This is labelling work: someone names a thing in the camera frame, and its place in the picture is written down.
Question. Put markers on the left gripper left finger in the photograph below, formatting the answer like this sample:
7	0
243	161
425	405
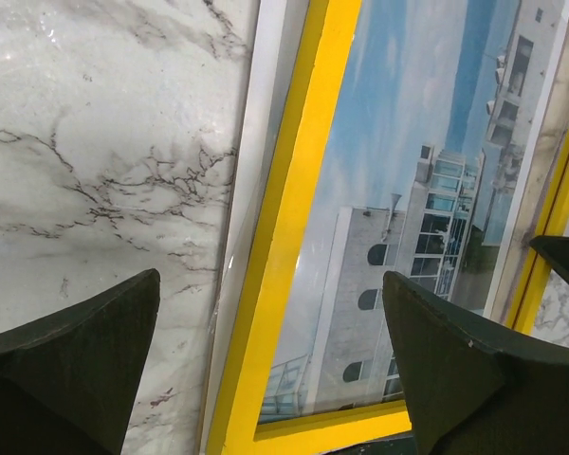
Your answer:
69	380

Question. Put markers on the photo of white building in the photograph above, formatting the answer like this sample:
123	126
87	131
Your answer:
422	174

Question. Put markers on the yellow picture frame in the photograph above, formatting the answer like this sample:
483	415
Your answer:
328	35

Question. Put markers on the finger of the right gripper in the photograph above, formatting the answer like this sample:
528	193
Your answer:
555	251

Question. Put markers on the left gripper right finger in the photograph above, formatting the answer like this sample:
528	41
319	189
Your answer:
471	385

